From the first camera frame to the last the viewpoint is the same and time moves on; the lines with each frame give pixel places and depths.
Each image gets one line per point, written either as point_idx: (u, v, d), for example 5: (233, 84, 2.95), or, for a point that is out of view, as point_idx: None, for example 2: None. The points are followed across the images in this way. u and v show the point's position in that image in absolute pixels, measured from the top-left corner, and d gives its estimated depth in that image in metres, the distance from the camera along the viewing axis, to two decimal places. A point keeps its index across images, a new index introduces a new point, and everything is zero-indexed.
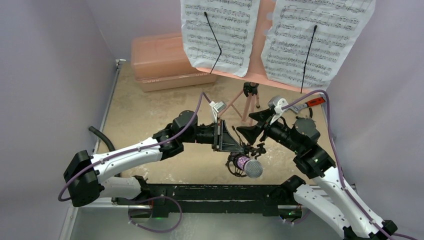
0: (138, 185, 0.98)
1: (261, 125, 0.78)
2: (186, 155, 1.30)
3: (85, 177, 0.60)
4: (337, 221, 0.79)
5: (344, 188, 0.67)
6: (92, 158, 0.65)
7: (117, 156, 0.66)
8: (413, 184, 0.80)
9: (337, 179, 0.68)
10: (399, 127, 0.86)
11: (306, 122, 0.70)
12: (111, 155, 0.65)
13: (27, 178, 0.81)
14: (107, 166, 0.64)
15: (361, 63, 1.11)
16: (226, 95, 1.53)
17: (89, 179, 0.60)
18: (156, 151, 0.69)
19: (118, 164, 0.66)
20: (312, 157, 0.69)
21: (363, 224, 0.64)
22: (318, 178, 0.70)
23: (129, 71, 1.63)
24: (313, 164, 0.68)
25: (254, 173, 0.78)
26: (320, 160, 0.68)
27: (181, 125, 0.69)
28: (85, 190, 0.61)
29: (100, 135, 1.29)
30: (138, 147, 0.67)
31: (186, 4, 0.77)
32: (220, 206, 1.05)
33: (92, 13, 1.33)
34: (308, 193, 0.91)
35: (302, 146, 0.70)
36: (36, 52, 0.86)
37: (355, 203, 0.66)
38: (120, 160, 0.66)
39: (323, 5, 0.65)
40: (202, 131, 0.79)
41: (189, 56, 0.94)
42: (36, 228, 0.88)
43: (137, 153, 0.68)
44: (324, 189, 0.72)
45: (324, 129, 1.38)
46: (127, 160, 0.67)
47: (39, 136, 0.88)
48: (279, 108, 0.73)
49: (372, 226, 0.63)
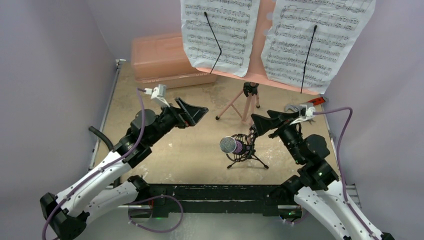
0: (132, 187, 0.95)
1: (283, 120, 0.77)
2: (186, 155, 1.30)
3: (56, 218, 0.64)
4: (338, 229, 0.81)
5: (346, 201, 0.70)
6: (58, 197, 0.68)
7: (82, 187, 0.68)
8: (412, 184, 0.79)
9: (340, 193, 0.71)
10: (399, 127, 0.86)
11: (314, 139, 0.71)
12: (75, 188, 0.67)
13: (26, 177, 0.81)
14: (74, 200, 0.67)
15: (361, 62, 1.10)
16: (226, 95, 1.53)
17: (60, 219, 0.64)
18: (120, 166, 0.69)
19: (84, 194, 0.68)
20: (317, 171, 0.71)
21: (363, 236, 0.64)
22: (322, 191, 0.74)
23: (129, 70, 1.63)
24: (317, 178, 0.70)
25: (227, 143, 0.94)
26: (325, 175, 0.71)
27: (139, 126, 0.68)
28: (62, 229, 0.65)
29: (100, 135, 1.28)
30: (99, 168, 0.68)
31: (186, 4, 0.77)
32: (220, 206, 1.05)
33: (92, 13, 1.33)
34: (309, 197, 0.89)
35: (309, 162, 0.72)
36: (36, 51, 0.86)
37: (356, 215, 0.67)
38: (85, 189, 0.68)
39: (323, 5, 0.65)
40: (162, 119, 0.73)
41: (189, 56, 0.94)
42: (37, 227, 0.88)
43: (101, 174, 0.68)
44: (327, 201, 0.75)
45: (324, 129, 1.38)
46: (93, 185, 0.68)
47: (38, 135, 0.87)
48: (311, 114, 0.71)
49: (372, 239, 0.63)
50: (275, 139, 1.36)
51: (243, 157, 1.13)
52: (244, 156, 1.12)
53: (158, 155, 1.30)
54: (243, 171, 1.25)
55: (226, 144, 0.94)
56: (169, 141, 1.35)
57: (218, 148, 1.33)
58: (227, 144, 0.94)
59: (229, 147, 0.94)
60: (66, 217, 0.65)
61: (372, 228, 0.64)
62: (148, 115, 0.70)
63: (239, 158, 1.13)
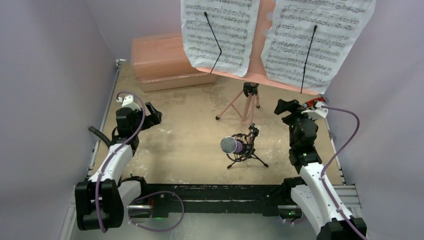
0: (135, 183, 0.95)
1: (297, 103, 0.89)
2: (186, 155, 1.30)
3: (102, 189, 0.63)
4: (319, 220, 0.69)
5: (322, 178, 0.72)
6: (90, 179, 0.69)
7: (107, 165, 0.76)
8: (412, 184, 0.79)
9: (317, 171, 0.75)
10: (400, 127, 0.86)
11: (308, 123, 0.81)
12: (102, 167, 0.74)
13: (25, 177, 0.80)
14: (107, 173, 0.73)
15: (361, 62, 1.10)
16: (226, 95, 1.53)
17: (105, 187, 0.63)
18: (126, 147, 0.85)
19: (113, 169, 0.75)
20: (302, 153, 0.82)
21: (330, 210, 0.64)
22: (303, 171, 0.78)
23: (129, 70, 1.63)
24: (301, 157, 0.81)
25: (227, 143, 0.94)
26: (309, 157, 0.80)
27: (125, 116, 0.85)
28: (114, 193, 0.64)
29: (100, 135, 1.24)
30: (112, 151, 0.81)
31: (186, 4, 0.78)
32: (220, 206, 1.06)
33: (92, 13, 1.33)
34: (304, 192, 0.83)
35: (298, 141, 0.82)
36: (36, 52, 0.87)
37: (328, 192, 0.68)
38: (112, 165, 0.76)
39: (323, 5, 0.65)
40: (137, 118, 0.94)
41: (189, 56, 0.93)
42: (38, 227, 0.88)
43: (115, 155, 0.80)
44: (308, 183, 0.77)
45: (324, 129, 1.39)
46: (116, 162, 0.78)
47: (38, 135, 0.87)
48: (320, 106, 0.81)
49: (339, 214, 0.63)
50: (275, 139, 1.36)
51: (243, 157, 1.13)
52: (244, 155, 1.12)
53: (157, 154, 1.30)
54: (243, 170, 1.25)
55: (226, 144, 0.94)
56: (169, 141, 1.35)
57: (218, 148, 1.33)
58: (228, 144, 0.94)
59: (230, 148, 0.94)
60: (112, 183, 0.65)
61: (342, 207, 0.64)
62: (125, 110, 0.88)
63: (239, 157, 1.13)
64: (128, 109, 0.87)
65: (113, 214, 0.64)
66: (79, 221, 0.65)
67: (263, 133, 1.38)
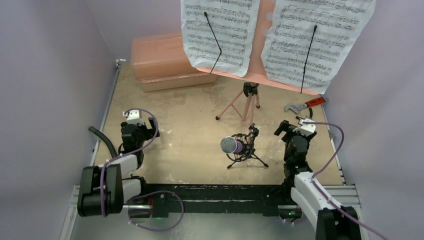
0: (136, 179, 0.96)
1: (287, 123, 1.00)
2: (186, 155, 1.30)
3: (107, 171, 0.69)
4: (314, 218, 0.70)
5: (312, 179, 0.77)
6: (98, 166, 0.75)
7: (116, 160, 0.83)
8: (412, 184, 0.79)
9: (309, 177, 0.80)
10: (400, 126, 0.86)
11: (300, 140, 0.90)
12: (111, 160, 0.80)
13: (25, 177, 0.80)
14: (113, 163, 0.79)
15: (361, 62, 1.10)
16: (226, 95, 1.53)
17: (111, 169, 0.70)
18: (132, 157, 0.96)
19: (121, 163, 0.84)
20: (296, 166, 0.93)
21: (320, 202, 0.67)
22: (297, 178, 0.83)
23: (129, 70, 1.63)
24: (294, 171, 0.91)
25: (227, 143, 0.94)
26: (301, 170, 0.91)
27: (130, 134, 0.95)
28: (116, 176, 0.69)
29: (100, 135, 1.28)
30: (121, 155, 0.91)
31: (186, 4, 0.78)
32: (220, 206, 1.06)
33: (92, 13, 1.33)
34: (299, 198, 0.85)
35: (291, 157, 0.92)
36: (36, 51, 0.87)
37: (317, 189, 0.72)
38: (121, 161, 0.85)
39: (323, 5, 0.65)
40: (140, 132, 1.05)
41: (189, 56, 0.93)
42: (38, 227, 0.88)
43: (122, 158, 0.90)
44: (301, 189, 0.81)
45: (324, 129, 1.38)
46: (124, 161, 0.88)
47: (38, 135, 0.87)
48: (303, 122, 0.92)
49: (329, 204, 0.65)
50: (275, 139, 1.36)
51: (243, 157, 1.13)
52: (244, 155, 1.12)
53: (157, 155, 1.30)
54: (243, 170, 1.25)
55: (226, 144, 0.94)
56: (169, 141, 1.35)
57: (218, 148, 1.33)
58: (228, 144, 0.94)
59: (230, 148, 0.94)
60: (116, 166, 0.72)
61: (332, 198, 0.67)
62: (130, 127, 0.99)
63: (239, 157, 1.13)
64: (132, 127, 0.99)
65: (113, 197, 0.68)
66: (79, 205, 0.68)
67: (263, 134, 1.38)
